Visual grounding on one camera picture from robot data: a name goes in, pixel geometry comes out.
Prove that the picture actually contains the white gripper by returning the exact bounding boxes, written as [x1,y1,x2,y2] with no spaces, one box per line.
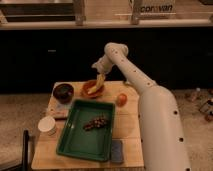
[92,55,113,74]

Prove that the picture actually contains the yellow banana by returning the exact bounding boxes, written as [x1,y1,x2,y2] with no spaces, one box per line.
[88,74,105,94]

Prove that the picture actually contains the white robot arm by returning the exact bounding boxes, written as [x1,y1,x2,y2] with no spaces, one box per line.
[92,42,192,171]

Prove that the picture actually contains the red bowl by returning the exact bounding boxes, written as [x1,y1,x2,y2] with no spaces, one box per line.
[81,80,104,99]

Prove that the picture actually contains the dark brown bowl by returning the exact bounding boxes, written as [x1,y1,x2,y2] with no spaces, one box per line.
[53,83,74,104]

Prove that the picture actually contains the brown grape bunch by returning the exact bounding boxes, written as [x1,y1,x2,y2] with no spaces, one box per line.
[83,116,108,131]

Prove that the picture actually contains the wooden cutting board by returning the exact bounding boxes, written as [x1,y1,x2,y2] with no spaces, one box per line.
[46,100,71,119]

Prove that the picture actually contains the green plastic tray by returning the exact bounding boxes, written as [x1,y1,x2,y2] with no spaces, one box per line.
[56,99,115,162]

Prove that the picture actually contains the white cup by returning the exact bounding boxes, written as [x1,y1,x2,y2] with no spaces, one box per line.
[38,116,56,135]

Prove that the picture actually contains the blue sponge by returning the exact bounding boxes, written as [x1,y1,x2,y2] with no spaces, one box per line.
[110,140,124,164]

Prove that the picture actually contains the black chair back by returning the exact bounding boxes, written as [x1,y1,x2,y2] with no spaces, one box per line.
[3,130,29,171]

